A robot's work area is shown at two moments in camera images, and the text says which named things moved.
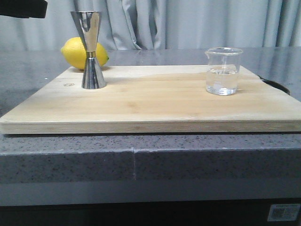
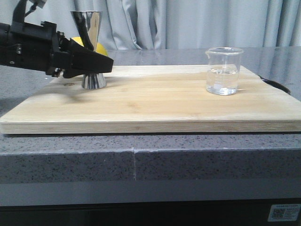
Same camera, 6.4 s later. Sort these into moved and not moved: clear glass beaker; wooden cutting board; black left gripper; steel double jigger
Moved: black left gripper
Not moved: clear glass beaker; steel double jigger; wooden cutting board
